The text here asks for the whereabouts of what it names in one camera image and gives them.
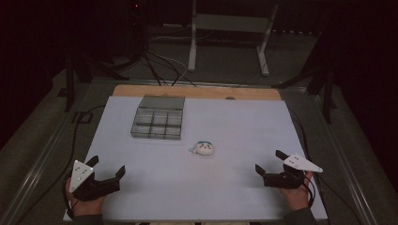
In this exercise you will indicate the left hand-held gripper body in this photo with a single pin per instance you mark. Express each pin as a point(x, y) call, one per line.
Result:
point(94, 187)

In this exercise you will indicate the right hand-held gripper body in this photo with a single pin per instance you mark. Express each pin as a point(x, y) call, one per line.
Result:
point(289, 175)

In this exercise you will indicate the black tripod stand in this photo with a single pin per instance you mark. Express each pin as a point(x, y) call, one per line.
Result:
point(81, 78)
point(316, 84)

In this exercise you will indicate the person's left hand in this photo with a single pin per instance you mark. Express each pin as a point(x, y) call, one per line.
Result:
point(84, 204)

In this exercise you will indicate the small white round plush toy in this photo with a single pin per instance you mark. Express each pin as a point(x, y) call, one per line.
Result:
point(204, 148)

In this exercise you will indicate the white metal stand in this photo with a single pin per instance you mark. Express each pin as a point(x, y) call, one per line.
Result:
point(231, 34)

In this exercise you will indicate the white table mat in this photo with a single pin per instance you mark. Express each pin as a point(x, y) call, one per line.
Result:
point(194, 175)

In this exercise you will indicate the clear plastic compartment box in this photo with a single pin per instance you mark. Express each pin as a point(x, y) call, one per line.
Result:
point(158, 121)

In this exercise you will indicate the person's right hand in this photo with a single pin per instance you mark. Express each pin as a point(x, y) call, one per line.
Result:
point(295, 195)

